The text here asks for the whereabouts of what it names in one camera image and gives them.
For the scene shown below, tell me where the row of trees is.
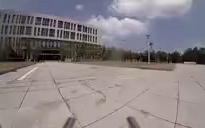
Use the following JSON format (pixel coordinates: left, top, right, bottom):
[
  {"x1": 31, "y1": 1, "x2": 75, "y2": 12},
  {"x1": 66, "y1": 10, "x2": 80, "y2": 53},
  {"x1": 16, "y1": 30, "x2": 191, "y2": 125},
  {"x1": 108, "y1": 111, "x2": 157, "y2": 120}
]
[
  {"x1": 101, "y1": 45, "x2": 205, "y2": 65},
  {"x1": 0, "y1": 40, "x2": 104, "y2": 63}
]

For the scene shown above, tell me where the grey concrete slab pavement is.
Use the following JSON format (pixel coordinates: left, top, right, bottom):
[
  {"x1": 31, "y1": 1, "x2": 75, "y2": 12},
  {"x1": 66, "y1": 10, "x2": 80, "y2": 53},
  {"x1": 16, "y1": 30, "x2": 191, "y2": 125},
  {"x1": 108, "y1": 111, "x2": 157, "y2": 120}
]
[{"x1": 0, "y1": 61, "x2": 205, "y2": 128}]

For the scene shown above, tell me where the tall mast pole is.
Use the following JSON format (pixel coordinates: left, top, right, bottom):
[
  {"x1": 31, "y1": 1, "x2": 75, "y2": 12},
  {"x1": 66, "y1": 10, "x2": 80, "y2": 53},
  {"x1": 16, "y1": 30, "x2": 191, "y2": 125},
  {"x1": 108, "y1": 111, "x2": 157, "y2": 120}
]
[{"x1": 145, "y1": 34, "x2": 152, "y2": 65}]

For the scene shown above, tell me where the white building with window grid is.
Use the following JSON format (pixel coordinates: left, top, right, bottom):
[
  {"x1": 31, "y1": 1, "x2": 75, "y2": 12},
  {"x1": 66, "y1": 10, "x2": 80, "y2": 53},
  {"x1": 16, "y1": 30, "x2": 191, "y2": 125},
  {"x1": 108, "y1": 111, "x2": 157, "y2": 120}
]
[{"x1": 0, "y1": 11, "x2": 103, "y2": 63}]

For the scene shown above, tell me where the robot's own part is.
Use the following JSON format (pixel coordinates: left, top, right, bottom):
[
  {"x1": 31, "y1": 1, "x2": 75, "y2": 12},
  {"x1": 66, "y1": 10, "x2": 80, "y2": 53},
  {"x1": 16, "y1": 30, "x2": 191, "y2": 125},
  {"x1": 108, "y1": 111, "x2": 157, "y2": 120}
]
[
  {"x1": 126, "y1": 116, "x2": 141, "y2": 128},
  {"x1": 62, "y1": 116, "x2": 77, "y2": 128}
]

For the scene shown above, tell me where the dark kerb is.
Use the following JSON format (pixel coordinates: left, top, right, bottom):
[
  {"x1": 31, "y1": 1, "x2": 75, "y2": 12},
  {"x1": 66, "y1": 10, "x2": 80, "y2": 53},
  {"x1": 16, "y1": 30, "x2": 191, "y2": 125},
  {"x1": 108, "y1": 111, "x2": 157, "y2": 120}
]
[{"x1": 0, "y1": 63, "x2": 37, "y2": 80}]

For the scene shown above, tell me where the dry grass strip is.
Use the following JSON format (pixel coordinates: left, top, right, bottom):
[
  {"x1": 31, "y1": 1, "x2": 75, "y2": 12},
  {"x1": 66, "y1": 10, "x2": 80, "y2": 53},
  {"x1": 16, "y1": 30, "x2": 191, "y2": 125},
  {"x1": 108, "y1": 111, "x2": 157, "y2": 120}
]
[{"x1": 0, "y1": 61, "x2": 36, "y2": 75}]

